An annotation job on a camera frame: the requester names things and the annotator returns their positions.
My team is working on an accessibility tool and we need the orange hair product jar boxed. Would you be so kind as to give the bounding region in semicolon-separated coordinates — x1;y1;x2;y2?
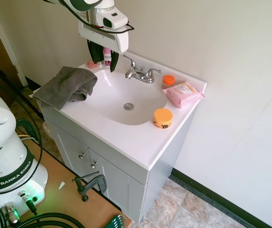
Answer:
153;108;174;130

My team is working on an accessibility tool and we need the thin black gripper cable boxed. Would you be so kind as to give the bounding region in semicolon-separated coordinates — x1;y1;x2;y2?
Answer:
88;20;136;34

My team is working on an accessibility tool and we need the green hex key set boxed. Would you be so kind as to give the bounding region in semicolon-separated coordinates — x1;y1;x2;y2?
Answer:
107;214;127;228

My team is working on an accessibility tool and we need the black C-clamp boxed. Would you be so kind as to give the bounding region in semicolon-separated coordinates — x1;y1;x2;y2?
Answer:
72;171;108;203

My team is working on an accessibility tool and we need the chrome two-handle faucet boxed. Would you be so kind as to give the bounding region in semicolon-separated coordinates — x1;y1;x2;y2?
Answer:
123;55;163;84

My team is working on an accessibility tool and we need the black baseboard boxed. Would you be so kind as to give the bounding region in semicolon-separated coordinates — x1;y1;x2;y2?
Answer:
170;167;265;228

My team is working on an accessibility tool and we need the small jar with orange lid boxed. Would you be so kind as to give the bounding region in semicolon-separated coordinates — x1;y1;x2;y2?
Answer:
162;75;176;90

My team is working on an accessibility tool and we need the grey towel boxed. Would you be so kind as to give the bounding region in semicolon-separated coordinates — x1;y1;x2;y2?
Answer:
32;66;98;111

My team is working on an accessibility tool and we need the white sink vanity top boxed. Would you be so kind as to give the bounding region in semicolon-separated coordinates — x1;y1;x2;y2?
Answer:
39;51;208;171

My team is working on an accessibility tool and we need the pink deodorant stick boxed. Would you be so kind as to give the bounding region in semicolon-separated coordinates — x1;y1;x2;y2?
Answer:
103;47;112;67

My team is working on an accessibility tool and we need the thick black cable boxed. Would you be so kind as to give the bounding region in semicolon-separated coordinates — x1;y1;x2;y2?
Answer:
0;54;44;171
13;212;87;228

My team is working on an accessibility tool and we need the white door frame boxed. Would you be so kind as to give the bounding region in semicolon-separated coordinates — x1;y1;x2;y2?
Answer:
0;0;29;89

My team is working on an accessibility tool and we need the silver cable connector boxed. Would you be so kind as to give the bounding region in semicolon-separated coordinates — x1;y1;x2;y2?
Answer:
1;201;22;227

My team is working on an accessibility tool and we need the pink wipes pack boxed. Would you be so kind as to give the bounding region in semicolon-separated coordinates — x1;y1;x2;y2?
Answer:
162;81;205;109

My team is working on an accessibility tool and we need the grey vanity cabinet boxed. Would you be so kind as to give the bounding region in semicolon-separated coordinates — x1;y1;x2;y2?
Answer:
40;104;196;223

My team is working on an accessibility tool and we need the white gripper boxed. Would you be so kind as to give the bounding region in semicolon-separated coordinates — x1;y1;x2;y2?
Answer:
78;21;129;73

